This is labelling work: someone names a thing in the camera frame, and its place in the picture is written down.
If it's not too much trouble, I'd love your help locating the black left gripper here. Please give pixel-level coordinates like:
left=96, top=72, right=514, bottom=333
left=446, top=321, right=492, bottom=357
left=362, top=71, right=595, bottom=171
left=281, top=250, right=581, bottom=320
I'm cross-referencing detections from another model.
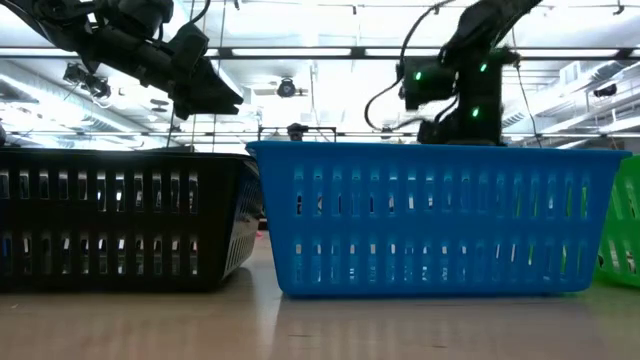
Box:
left=74, top=23, right=245, bottom=121

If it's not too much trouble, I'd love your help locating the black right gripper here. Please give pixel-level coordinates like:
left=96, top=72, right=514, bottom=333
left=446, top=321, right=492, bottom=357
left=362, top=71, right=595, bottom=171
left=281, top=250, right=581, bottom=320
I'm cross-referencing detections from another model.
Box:
left=417, top=106, right=504, bottom=146

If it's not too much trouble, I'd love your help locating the black ceiling clamp fixture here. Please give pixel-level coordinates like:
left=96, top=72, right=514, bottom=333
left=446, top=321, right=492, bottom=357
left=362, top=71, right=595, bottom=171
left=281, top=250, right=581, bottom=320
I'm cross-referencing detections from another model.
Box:
left=62, top=62, right=112, bottom=100

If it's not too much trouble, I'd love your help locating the black plastic basket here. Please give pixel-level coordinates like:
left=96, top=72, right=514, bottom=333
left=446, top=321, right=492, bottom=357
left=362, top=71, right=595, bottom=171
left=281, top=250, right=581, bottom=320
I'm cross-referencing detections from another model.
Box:
left=0, top=146, right=265, bottom=293

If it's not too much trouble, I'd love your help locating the green plastic basket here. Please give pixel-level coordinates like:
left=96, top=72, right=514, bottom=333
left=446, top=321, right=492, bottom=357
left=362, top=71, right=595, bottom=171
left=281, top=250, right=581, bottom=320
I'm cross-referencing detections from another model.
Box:
left=592, top=153, right=640, bottom=289

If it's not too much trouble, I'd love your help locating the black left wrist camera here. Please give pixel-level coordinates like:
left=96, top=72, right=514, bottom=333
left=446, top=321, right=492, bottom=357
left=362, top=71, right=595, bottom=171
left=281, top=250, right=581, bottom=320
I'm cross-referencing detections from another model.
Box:
left=167, top=21, right=211, bottom=72

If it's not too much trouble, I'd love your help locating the thin hanging cable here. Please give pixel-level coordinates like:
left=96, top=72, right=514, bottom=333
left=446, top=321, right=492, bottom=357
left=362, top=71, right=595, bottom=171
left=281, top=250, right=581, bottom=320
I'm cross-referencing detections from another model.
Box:
left=511, top=62, right=544, bottom=149

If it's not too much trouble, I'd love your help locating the black rack frame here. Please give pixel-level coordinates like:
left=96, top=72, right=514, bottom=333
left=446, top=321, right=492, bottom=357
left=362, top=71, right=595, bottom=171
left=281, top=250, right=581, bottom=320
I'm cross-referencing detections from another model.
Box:
left=257, top=125, right=338, bottom=143

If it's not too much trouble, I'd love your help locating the round black ceiling camera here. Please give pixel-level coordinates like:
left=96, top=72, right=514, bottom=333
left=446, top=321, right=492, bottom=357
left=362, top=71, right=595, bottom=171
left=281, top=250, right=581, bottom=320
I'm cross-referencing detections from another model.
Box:
left=276, top=77, right=298, bottom=99

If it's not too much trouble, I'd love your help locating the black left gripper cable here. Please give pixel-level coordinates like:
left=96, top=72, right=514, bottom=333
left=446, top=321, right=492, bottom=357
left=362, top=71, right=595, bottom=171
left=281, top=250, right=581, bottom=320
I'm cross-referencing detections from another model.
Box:
left=188, top=0, right=214, bottom=25

